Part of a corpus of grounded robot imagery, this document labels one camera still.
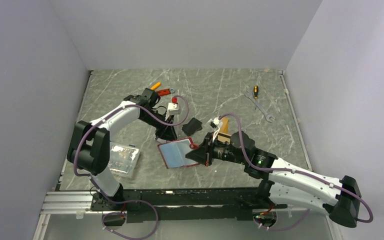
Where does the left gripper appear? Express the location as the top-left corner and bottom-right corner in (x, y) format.
(140, 110), (177, 144)

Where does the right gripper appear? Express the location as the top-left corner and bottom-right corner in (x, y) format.
(186, 131), (247, 166)

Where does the red leather card holder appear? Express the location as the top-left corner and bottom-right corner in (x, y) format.
(157, 137), (199, 169)

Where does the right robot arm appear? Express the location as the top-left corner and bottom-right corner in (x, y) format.
(185, 131), (361, 228)

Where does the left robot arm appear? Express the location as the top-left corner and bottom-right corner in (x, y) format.
(66, 88), (178, 210)

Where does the clear plastic screw box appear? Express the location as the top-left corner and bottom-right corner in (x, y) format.
(108, 142), (140, 178)

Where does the silver open end wrench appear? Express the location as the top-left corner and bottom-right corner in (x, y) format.
(244, 92), (276, 123)

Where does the orange black screwdriver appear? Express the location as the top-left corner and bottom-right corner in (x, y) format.
(253, 85), (259, 100)

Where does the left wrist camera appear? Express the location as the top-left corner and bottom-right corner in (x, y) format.
(166, 97), (181, 116)

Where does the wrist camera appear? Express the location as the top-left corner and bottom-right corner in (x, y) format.
(166, 97), (181, 116)
(208, 117), (223, 142)

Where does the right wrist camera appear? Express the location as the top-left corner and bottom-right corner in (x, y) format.
(208, 117), (223, 142)

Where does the red handled adjustable wrench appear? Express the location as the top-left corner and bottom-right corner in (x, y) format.
(156, 88), (176, 97)

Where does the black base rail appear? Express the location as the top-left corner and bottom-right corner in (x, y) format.
(90, 187), (286, 223)

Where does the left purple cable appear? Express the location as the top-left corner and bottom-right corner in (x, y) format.
(72, 95), (190, 240)

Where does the purple cable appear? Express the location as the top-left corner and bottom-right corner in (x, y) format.
(72, 95), (190, 240)
(218, 113), (374, 232)

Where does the aluminium frame rail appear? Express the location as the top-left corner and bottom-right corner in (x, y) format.
(32, 188), (344, 240)

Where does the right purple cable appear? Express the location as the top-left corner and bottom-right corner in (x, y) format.
(218, 113), (374, 232)

